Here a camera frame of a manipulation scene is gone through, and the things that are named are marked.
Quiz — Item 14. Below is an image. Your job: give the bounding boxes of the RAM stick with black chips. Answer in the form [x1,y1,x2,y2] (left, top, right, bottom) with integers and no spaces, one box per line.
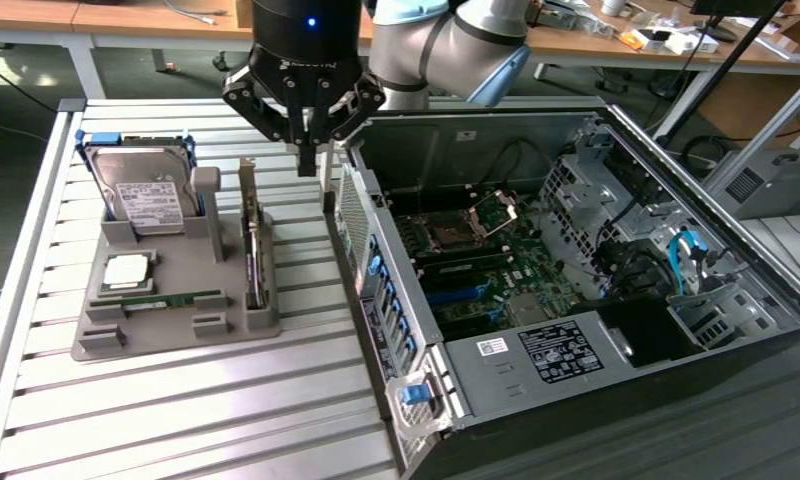
[418,258,516,282]

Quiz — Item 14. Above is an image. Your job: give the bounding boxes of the grey parts rack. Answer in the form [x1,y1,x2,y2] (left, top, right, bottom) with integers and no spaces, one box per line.
[71,166,286,362]

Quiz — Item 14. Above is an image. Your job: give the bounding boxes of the coiled black cable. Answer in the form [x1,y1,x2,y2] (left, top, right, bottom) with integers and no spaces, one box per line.
[679,134,733,169]

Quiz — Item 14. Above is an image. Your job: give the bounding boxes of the grey equipment box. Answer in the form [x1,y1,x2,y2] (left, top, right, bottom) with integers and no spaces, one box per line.
[723,149,800,221]

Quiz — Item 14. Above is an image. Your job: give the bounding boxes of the aluminium frame profile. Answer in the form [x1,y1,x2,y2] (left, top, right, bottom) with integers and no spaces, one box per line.
[699,83,800,191]

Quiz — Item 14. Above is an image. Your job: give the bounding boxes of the green motherboard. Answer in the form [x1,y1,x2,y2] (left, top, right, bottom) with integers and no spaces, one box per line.
[390,188,590,337]

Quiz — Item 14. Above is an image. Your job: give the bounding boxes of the silver metal device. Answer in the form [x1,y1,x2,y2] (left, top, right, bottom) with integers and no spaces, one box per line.
[536,0,599,31]

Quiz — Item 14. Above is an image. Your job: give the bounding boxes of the green RAM stick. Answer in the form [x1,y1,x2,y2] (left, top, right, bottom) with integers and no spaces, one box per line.
[91,291,221,310]

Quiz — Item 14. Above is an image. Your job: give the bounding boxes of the blue disk wire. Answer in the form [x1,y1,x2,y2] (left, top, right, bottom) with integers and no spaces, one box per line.
[665,225,710,297]

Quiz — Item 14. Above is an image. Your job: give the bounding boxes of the black wire bundle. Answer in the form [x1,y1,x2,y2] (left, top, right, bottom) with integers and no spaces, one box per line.
[590,234,675,302]

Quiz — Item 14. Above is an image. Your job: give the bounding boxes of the metal slat table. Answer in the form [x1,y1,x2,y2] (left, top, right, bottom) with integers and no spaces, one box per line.
[0,96,612,480]

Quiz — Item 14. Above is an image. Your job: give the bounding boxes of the hard disk with blue carrier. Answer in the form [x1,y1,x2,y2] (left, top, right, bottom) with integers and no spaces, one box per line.
[75,128,205,237]

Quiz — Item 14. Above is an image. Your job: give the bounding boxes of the open grey PC case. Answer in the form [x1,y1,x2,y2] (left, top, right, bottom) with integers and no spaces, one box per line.
[320,97,800,480]

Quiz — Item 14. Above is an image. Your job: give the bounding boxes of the graphics card with silver bracket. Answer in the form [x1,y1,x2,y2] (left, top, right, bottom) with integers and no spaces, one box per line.
[238,157,275,309]

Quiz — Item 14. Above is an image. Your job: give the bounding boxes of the black stand pole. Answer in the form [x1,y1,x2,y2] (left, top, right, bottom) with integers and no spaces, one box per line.
[651,0,795,146]

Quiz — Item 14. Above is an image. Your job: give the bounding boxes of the black looped wire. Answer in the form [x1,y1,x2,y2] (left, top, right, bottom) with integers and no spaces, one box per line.
[487,138,556,194]

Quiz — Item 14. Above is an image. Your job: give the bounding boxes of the grey metal disk bay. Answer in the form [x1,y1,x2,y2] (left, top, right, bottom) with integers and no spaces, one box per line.
[538,124,686,271]

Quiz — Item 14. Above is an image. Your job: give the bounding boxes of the white cable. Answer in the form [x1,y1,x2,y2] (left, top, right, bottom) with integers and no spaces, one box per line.
[163,0,232,25]

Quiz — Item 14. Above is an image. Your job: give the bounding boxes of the silver CPU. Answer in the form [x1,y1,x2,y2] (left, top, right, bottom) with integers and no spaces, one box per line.
[101,253,156,292]

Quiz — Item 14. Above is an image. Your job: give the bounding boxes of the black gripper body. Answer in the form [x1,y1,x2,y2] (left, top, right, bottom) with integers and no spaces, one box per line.
[250,0,366,80]

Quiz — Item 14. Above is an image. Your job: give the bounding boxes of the CPU socket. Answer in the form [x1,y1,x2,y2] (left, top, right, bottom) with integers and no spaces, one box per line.
[424,212,490,250]

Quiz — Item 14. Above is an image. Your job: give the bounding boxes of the small white box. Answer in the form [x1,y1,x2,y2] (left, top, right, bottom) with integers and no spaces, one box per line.
[666,33,721,56]

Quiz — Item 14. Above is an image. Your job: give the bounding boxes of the silver chipset heat sink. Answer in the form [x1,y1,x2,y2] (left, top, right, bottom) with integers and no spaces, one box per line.
[506,294,554,325]

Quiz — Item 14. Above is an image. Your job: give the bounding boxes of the wooden desk grey legs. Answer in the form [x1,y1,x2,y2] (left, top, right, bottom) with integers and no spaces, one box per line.
[526,0,800,146]
[0,0,375,99]

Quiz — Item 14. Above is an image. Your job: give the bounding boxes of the blue case latch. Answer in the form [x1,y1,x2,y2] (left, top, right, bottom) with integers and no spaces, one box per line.
[399,383,434,407]

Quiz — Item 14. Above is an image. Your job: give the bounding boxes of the grey power supply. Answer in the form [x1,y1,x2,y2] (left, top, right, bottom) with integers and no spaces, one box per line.
[443,313,635,432]

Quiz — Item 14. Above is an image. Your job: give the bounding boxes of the black monitor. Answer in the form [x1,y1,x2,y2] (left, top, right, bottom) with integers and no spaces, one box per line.
[690,0,787,44]

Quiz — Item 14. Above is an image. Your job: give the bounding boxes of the metal socket cover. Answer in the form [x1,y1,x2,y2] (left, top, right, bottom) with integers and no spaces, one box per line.
[470,188,520,237]

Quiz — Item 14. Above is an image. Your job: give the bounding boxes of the orange white box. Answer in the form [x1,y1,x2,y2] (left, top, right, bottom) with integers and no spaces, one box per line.
[620,27,675,51]

